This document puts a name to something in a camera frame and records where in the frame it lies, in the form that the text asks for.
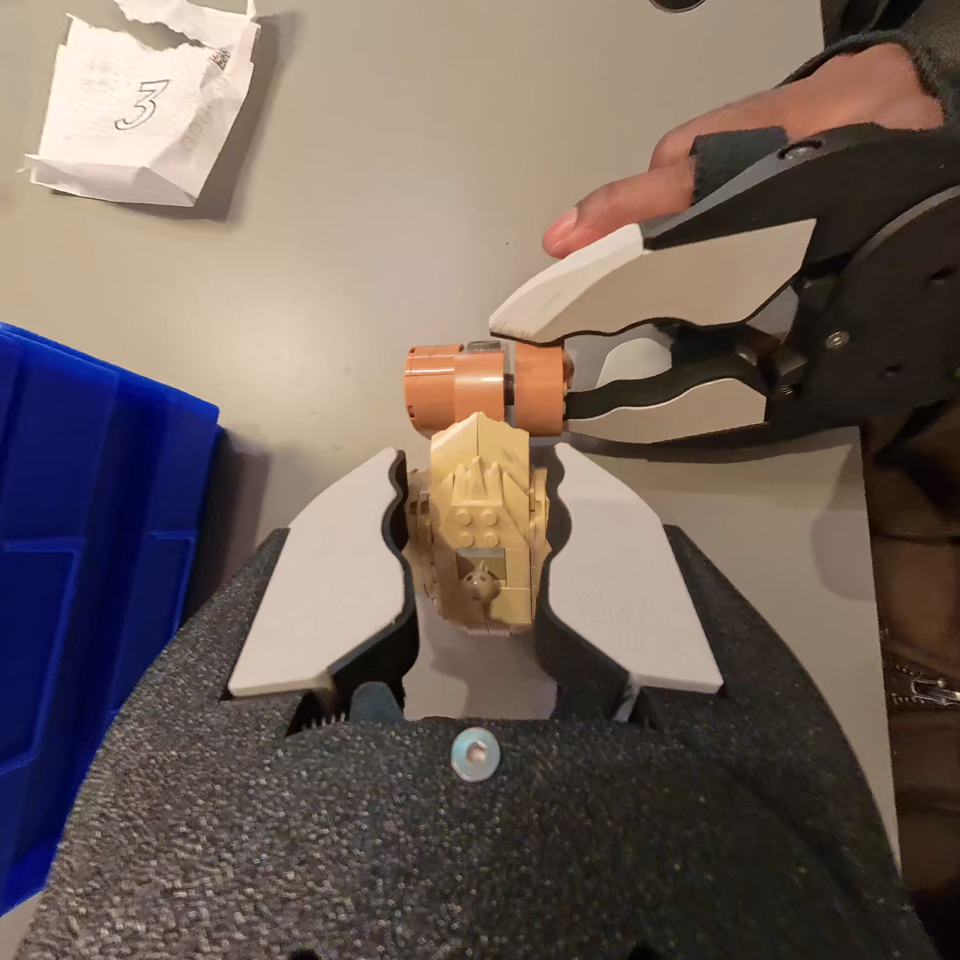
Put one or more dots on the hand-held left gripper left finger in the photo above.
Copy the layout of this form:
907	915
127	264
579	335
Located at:
323	600

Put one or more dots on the grey desk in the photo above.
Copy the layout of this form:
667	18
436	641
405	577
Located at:
390	180

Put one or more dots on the person's right hand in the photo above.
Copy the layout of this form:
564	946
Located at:
840	98

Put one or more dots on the person's brown jacket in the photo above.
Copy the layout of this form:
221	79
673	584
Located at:
918	630

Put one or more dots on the tan brown brick toy figure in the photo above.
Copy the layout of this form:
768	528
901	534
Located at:
480	510

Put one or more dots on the person's right forearm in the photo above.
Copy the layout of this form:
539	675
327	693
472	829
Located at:
915	23

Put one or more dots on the torn white paper bag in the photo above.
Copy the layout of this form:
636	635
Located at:
135	105

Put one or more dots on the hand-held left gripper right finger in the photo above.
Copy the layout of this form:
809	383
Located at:
638	600

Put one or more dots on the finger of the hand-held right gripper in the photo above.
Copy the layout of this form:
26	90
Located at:
690	408
660	278

